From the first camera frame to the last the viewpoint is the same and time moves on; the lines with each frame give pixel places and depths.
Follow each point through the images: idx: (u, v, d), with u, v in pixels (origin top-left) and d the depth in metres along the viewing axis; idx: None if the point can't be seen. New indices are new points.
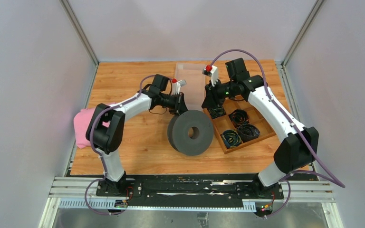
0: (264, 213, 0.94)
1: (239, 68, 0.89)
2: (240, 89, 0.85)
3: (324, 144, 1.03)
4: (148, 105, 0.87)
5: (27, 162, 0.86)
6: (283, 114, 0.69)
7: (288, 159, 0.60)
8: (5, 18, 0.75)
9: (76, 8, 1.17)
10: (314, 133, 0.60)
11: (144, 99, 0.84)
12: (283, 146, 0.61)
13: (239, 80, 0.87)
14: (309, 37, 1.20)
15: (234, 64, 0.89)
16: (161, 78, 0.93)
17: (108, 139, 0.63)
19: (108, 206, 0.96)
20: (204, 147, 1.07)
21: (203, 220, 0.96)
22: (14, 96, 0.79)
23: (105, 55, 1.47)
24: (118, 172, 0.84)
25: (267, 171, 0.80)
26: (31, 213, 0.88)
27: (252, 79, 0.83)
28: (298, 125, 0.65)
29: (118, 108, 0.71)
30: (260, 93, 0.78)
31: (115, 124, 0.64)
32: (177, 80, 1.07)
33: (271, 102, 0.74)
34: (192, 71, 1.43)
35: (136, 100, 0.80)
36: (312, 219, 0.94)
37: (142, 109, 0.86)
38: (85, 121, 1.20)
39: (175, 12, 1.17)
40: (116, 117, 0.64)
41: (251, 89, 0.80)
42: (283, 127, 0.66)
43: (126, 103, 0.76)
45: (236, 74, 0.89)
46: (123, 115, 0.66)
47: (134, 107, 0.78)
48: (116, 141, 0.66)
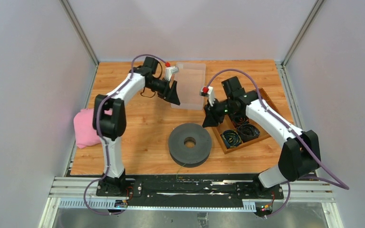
0: (264, 213, 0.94)
1: (235, 85, 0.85)
2: (237, 105, 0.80)
3: (324, 144, 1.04)
4: (142, 82, 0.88)
5: (26, 161, 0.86)
6: (280, 121, 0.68)
7: (292, 166, 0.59)
8: (4, 18, 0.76)
9: (76, 8, 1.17)
10: (313, 137, 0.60)
11: (138, 79, 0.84)
12: (285, 152, 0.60)
13: (235, 97, 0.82)
14: (309, 37, 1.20)
15: (229, 82, 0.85)
16: (151, 59, 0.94)
17: (115, 126, 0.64)
19: (108, 206, 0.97)
20: (196, 157, 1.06)
21: (203, 220, 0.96)
22: (14, 97, 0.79)
23: (104, 55, 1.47)
24: (120, 166, 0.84)
25: (267, 173, 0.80)
26: (31, 213, 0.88)
27: (246, 94, 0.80)
28: (297, 129, 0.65)
29: (116, 95, 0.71)
30: (256, 104, 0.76)
31: (118, 112, 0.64)
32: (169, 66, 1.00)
33: (267, 112, 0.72)
34: (192, 71, 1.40)
35: (130, 83, 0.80)
36: (312, 219, 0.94)
37: (139, 89, 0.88)
38: (85, 121, 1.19)
39: (175, 12, 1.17)
40: (116, 105, 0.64)
41: (247, 103, 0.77)
42: (281, 133, 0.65)
43: (121, 88, 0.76)
45: (232, 91, 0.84)
46: (122, 101, 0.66)
47: (131, 90, 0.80)
48: (122, 127, 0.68)
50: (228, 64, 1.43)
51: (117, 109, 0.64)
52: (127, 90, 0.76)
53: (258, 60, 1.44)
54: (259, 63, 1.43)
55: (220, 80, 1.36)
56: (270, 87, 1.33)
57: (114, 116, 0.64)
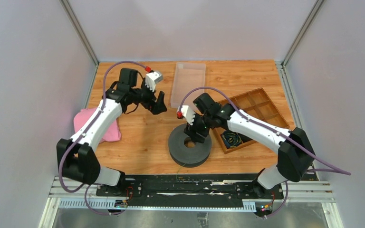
0: (264, 213, 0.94)
1: (208, 101, 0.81)
2: (217, 122, 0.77)
3: (324, 144, 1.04)
4: (119, 109, 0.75)
5: (27, 161, 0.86)
6: (265, 127, 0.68)
7: (293, 167, 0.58)
8: (5, 18, 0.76)
9: (76, 8, 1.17)
10: (301, 133, 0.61)
11: (112, 109, 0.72)
12: (282, 157, 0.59)
13: (213, 114, 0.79)
14: (308, 37, 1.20)
15: (202, 100, 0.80)
16: (128, 72, 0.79)
17: (85, 175, 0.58)
19: (108, 207, 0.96)
20: (196, 157, 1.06)
21: (203, 220, 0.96)
22: (14, 97, 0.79)
23: (104, 56, 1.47)
24: (113, 176, 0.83)
25: (265, 175, 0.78)
26: (31, 213, 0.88)
27: (223, 108, 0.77)
28: (284, 131, 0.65)
29: (81, 138, 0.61)
30: (235, 116, 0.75)
31: (86, 162, 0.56)
32: (150, 71, 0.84)
33: (250, 122, 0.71)
34: (192, 71, 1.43)
35: (102, 115, 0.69)
36: (312, 218, 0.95)
37: (116, 117, 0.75)
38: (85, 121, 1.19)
39: (175, 12, 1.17)
40: (80, 155, 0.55)
41: (227, 118, 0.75)
42: (272, 139, 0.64)
43: (90, 125, 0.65)
45: (207, 109, 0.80)
46: (90, 147, 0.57)
47: (103, 124, 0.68)
48: (93, 172, 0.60)
50: (228, 64, 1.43)
51: (81, 159, 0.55)
52: (97, 128, 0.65)
53: (258, 60, 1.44)
54: (258, 63, 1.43)
55: (220, 80, 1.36)
56: (270, 87, 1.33)
57: (81, 166, 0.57)
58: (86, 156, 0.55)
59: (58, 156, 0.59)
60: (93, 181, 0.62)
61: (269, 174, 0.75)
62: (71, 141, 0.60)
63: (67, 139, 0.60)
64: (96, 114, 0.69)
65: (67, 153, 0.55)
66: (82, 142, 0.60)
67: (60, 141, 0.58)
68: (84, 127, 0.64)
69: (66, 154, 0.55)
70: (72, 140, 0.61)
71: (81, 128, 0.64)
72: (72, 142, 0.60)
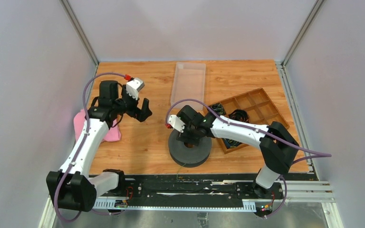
0: (264, 213, 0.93)
1: (191, 112, 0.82)
2: (202, 132, 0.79)
3: (324, 144, 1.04)
4: (105, 127, 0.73)
5: (27, 161, 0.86)
6: (245, 126, 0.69)
7: (278, 160, 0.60)
8: (5, 18, 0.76)
9: (76, 8, 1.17)
10: (279, 127, 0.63)
11: (98, 128, 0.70)
12: (265, 153, 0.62)
13: (196, 125, 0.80)
14: (308, 37, 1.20)
15: (184, 113, 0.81)
16: (109, 87, 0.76)
17: (81, 204, 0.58)
19: (108, 207, 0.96)
20: (196, 157, 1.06)
21: (203, 220, 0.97)
22: (14, 97, 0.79)
23: (104, 56, 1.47)
24: (112, 181, 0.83)
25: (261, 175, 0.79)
26: (31, 213, 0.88)
27: (206, 118, 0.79)
28: (263, 127, 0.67)
29: (72, 168, 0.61)
30: (217, 123, 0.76)
31: (81, 191, 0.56)
32: (129, 80, 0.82)
33: (231, 125, 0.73)
34: (192, 71, 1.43)
35: (89, 138, 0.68)
36: (312, 219, 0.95)
37: (104, 134, 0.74)
38: None
39: (174, 11, 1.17)
40: (73, 185, 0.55)
41: (210, 126, 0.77)
42: (253, 137, 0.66)
43: (78, 152, 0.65)
45: (191, 121, 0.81)
46: (81, 176, 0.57)
47: (91, 147, 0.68)
48: (89, 199, 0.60)
50: (228, 64, 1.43)
51: (75, 188, 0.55)
52: (85, 153, 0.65)
53: (258, 60, 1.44)
54: (258, 63, 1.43)
55: (220, 80, 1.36)
56: (270, 87, 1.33)
57: (76, 195, 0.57)
58: (80, 186, 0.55)
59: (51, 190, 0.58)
60: (91, 206, 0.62)
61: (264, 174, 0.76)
62: (62, 173, 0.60)
63: (56, 171, 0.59)
64: (81, 138, 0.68)
65: (60, 185, 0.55)
66: (73, 172, 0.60)
67: (50, 174, 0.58)
68: (72, 155, 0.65)
69: (59, 187, 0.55)
70: (62, 171, 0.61)
71: (70, 157, 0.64)
72: (63, 173, 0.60)
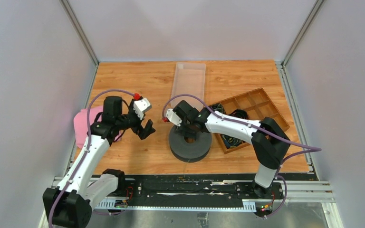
0: (264, 213, 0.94)
1: (187, 108, 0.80)
2: (196, 127, 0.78)
3: (324, 144, 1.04)
4: (106, 145, 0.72)
5: (26, 160, 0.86)
6: (238, 122, 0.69)
7: (269, 155, 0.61)
8: (5, 18, 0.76)
9: (76, 8, 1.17)
10: (271, 122, 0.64)
11: (98, 146, 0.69)
12: (257, 147, 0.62)
13: (192, 119, 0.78)
14: (308, 37, 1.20)
15: (180, 107, 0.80)
16: (112, 104, 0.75)
17: (75, 222, 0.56)
19: (108, 207, 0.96)
20: (196, 153, 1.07)
21: (203, 220, 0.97)
22: (14, 97, 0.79)
23: (104, 56, 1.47)
24: (110, 185, 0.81)
25: (259, 175, 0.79)
26: (30, 213, 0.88)
27: (200, 113, 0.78)
28: (255, 122, 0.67)
29: (69, 186, 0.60)
30: (211, 118, 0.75)
31: (75, 209, 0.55)
32: (138, 99, 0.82)
33: (225, 120, 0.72)
34: (192, 71, 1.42)
35: (89, 156, 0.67)
36: (312, 218, 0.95)
37: (104, 152, 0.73)
38: (84, 121, 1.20)
39: (175, 11, 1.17)
40: (69, 204, 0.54)
41: (205, 121, 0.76)
42: (245, 132, 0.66)
43: (76, 169, 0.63)
45: (186, 116, 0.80)
46: (78, 194, 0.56)
47: (91, 165, 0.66)
48: (83, 218, 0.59)
50: (228, 64, 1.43)
51: (70, 206, 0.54)
52: (84, 170, 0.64)
53: (258, 60, 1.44)
54: (258, 63, 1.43)
55: (220, 80, 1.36)
56: (270, 87, 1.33)
57: (71, 214, 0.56)
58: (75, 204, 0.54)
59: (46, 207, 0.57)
60: (85, 225, 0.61)
61: (262, 172, 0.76)
62: (59, 190, 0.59)
63: (53, 189, 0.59)
64: (81, 156, 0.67)
65: (55, 203, 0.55)
66: (70, 189, 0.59)
67: (47, 190, 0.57)
68: (70, 172, 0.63)
69: (54, 205, 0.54)
70: (60, 188, 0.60)
71: (69, 174, 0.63)
72: (60, 191, 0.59)
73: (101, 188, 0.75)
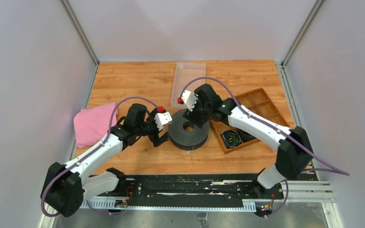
0: (264, 213, 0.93)
1: (211, 93, 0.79)
2: (217, 116, 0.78)
3: (324, 144, 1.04)
4: (120, 147, 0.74)
5: (26, 161, 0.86)
6: (265, 123, 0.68)
7: (291, 166, 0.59)
8: (5, 19, 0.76)
9: (76, 8, 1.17)
10: (302, 133, 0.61)
11: (113, 144, 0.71)
12: (280, 155, 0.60)
13: (214, 108, 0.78)
14: (309, 37, 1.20)
15: (205, 92, 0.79)
16: (136, 112, 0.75)
17: (64, 204, 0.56)
19: (108, 207, 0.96)
20: (196, 139, 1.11)
21: (203, 220, 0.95)
22: (14, 97, 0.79)
23: (104, 56, 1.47)
24: (110, 185, 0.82)
25: (266, 174, 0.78)
26: (29, 213, 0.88)
27: (225, 103, 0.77)
28: (284, 129, 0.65)
29: (74, 167, 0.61)
30: (236, 112, 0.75)
31: (71, 192, 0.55)
32: (163, 110, 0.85)
33: (251, 118, 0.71)
34: (192, 71, 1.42)
35: (102, 148, 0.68)
36: (312, 219, 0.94)
37: (115, 152, 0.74)
38: (85, 120, 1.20)
39: (175, 11, 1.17)
40: (67, 184, 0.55)
41: (228, 113, 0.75)
42: (272, 137, 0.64)
43: (87, 156, 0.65)
45: (208, 101, 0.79)
46: (79, 177, 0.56)
47: (100, 158, 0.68)
48: (73, 204, 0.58)
50: (228, 64, 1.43)
51: (68, 187, 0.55)
52: (93, 159, 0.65)
53: (258, 60, 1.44)
54: (259, 63, 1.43)
55: (220, 80, 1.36)
56: (270, 86, 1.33)
57: (64, 194, 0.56)
58: (72, 186, 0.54)
59: (47, 180, 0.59)
60: (71, 213, 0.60)
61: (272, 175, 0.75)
62: (64, 167, 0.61)
63: (61, 165, 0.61)
64: (96, 147, 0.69)
65: (56, 178, 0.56)
66: (73, 171, 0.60)
67: (54, 163, 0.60)
68: (81, 156, 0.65)
69: (55, 179, 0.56)
70: (66, 166, 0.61)
71: (79, 157, 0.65)
72: (65, 168, 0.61)
73: (99, 183, 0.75)
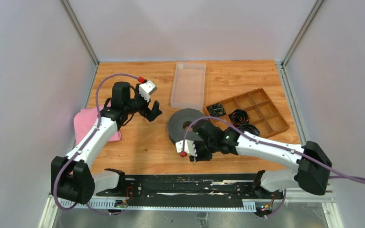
0: (264, 213, 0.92)
1: (211, 127, 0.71)
2: (224, 149, 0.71)
3: (325, 144, 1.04)
4: (114, 128, 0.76)
5: (26, 161, 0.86)
6: (276, 146, 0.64)
7: (316, 183, 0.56)
8: (5, 19, 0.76)
9: (76, 8, 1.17)
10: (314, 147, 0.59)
11: (108, 126, 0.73)
12: (302, 176, 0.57)
13: (219, 142, 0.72)
14: (309, 37, 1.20)
15: (205, 128, 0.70)
16: (120, 90, 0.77)
17: (79, 194, 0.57)
19: (108, 207, 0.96)
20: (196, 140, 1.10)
21: (203, 220, 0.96)
22: (14, 97, 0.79)
23: (104, 56, 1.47)
24: (112, 179, 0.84)
25: (271, 181, 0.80)
26: (30, 213, 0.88)
27: (227, 133, 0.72)
28: (297, 147, 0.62)
29: (77, 156, 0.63)
30: (243, 140, 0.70)
31: (81, 180, 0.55)
32: (144, 81, 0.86)
33: (260, 144, 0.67)
34: (192, 71, 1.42)
35: (98, 132, 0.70)
36: (312, 219, 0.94)
37: (111, 134, 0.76)
38: (85, 121, 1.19)
39: (175, 11, 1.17)
40: (76, 173, 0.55)
41: (235, 144, 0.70)
42: (288, 159, 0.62)
43: (86, 143, 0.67)
45: (211, 137, 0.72)
46: (85, 164, 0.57)
47: (99, 141, 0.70)
48: (87, 191, 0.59)
50: (228, 64, 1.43)
51: (77, 176, 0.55)
52: (92, 144, 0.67)
53: (258, 60, 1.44)
54: (258, 63, 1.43)
55: (220, 80, 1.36)
56: (270, 86, 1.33)
57: (76, 184, 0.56)
58: (82, 174, 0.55)
59: (53, 176, 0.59)
60: (89, 200, 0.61)
61: (277, 180, 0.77)
62: (67, 159, 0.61)
63: (62, 157, 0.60)
64: (91, 132, 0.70)
65: (62, 171, 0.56)
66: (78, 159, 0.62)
67: (56, 157, 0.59)
68: (80, 144, 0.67)
69: (62, 171, 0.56)
70: (68, 157, 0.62)
71: (78, 146, 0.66)
72: (67, 159, 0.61)
73: (103, 177, 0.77)
